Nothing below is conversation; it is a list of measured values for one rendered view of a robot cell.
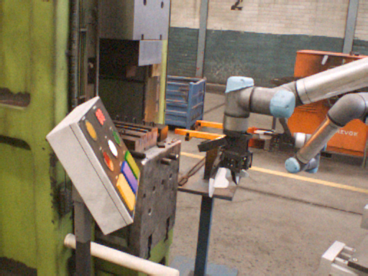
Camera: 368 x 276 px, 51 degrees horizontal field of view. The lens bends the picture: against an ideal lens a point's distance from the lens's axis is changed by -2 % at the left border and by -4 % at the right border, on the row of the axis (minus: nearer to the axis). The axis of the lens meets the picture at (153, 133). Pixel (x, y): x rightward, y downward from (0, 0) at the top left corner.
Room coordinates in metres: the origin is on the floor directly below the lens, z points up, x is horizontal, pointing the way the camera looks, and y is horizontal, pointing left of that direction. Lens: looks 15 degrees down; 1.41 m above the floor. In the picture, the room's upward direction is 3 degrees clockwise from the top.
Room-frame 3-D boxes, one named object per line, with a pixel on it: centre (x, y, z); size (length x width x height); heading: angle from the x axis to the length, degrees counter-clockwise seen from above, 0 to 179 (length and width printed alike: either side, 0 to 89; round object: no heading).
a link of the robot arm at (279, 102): (1.07, -0.33, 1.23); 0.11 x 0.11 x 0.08; 56
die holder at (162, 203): (1.70, 0.20, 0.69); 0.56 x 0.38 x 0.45; 65
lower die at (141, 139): (1.65, 0.21, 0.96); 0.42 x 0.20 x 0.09; 65
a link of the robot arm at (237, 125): (1.12, -0.24, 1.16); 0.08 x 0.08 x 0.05
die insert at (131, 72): (1.69, 0.24, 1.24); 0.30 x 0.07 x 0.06; 65
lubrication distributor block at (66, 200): (1.27, 0.29, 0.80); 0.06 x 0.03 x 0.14; 155
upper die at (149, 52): (1.65, 0.21, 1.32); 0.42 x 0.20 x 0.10; 65
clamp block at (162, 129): (1.74, 0.00, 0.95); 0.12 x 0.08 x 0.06; 65
